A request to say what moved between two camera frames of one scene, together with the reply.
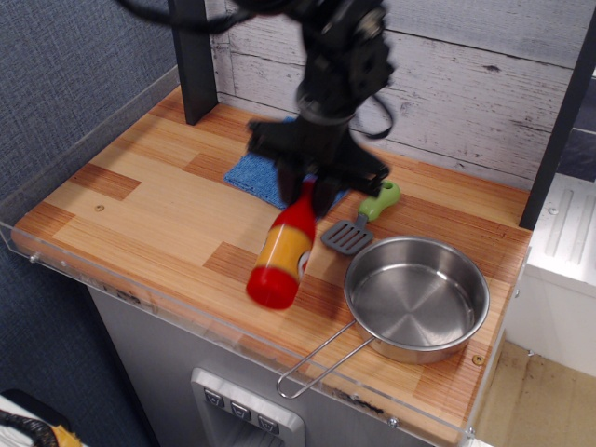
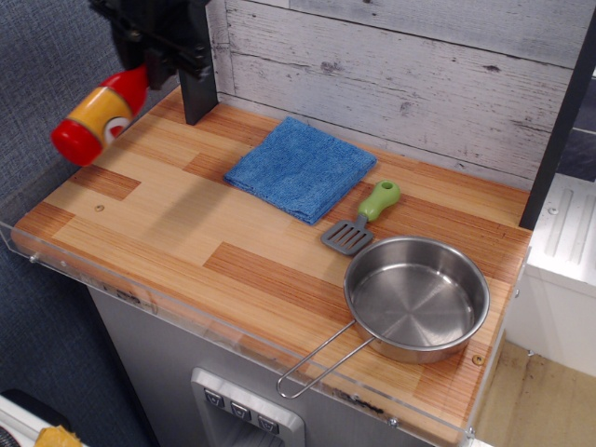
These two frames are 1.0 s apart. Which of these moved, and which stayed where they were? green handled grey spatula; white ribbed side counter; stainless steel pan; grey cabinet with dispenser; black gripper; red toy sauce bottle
Moved: black gripper; red toy sauce bottle
Stayed: stainless steel pan; grey cabinet with dispenser; green handled grey spatula; white ribbed side counter
